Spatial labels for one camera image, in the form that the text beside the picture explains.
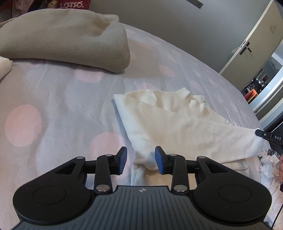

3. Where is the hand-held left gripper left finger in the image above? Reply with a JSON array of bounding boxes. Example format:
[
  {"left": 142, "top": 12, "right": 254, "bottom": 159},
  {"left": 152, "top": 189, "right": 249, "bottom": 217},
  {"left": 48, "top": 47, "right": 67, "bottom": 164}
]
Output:
[{"left": 54, "top": 146, "right": 128, "bottom": 194}]

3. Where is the white ribbed knit garment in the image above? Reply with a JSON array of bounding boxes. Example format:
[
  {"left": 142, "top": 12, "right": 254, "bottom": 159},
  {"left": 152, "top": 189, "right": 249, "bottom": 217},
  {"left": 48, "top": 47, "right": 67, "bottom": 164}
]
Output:
[{"left": 0, "top": 56, "right": 13, "bottom": 80}]

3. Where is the white door frame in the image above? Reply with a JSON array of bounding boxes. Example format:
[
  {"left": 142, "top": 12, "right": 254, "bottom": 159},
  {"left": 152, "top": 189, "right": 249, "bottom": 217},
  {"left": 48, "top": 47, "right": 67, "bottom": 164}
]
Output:
[{"left": 252, "top": 53, "right": 283, "bottom": 120}]

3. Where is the polka dot bed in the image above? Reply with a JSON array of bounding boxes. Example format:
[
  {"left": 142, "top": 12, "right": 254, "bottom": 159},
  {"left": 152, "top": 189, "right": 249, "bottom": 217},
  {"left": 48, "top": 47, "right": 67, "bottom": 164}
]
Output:
[{"left": 0, "top": 22, "right": 283, "bottom": 230}]

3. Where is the cream sweater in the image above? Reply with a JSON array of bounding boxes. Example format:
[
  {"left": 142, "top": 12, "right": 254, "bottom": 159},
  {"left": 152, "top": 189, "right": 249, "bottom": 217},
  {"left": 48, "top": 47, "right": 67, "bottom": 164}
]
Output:
[{"left": 113, "top": 87, "right": 264, "bottom": 186}]

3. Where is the orange stool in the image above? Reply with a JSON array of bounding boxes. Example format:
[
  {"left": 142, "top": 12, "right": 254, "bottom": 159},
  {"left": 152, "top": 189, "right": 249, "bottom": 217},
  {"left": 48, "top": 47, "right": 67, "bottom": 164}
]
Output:
[{"left": 244, "top": 90, "right": 258, "bottom": 103}]

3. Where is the black door handle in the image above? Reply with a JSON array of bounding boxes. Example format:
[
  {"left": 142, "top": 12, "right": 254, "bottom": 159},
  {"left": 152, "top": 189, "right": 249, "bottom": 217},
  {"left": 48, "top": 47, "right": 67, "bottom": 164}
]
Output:
[{"left": 240, "top": 41, "right": 252, "bottom": 55}]

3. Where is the grey wall switch plate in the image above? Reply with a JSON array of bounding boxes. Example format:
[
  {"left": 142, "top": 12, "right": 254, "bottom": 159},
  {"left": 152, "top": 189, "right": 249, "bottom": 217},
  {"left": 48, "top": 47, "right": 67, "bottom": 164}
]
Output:
[{"left": 187, "top": 0, "right": 203, "bottom": 9}]

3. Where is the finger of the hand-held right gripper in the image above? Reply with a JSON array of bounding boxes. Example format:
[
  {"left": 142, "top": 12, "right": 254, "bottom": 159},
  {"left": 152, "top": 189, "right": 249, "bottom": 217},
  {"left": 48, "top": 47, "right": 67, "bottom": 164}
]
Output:
[{"left": 255, "top": 129, "right": 283, "bottom": 146}]

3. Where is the white t-shirt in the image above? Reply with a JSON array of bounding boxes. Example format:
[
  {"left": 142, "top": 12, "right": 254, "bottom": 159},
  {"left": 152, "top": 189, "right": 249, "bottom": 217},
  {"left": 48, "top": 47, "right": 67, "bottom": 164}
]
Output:
[{"left": 259, "top": 149, "right": 282, "bottom": 184}]

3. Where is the black wardrobe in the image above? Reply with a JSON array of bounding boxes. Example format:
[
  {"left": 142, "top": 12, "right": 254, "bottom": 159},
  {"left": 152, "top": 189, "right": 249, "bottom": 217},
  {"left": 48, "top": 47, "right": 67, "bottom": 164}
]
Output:
[{"left": 261, "top": 117, "right": 283, "bottom": 136}]

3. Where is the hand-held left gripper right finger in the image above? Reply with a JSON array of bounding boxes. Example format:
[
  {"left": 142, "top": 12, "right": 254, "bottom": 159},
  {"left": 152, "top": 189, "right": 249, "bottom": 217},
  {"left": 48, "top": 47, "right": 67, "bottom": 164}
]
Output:
[{"left": 155, "top": 146, "right": 228, "bottom": 194}]

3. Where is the red plastic bag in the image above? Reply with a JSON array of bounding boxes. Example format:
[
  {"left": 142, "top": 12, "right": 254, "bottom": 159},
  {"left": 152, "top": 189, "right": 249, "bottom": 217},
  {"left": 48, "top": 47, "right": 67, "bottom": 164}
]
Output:
[{"left": 57, "top": 0, "right": 91, "bottom": 10}]

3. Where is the beige door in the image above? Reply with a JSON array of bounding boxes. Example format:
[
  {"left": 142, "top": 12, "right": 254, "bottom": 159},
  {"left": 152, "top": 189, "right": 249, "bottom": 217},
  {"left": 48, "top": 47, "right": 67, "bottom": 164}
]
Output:
[{"left": 219, "top": 0, "right": 283, "bottom": 90}]

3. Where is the beige fleece blanket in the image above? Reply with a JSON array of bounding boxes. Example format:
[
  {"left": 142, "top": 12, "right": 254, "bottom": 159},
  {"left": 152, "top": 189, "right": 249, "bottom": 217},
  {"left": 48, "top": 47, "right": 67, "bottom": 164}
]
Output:
[{"left": 0, "top": 9, "right": 131, "bottom": 73}]

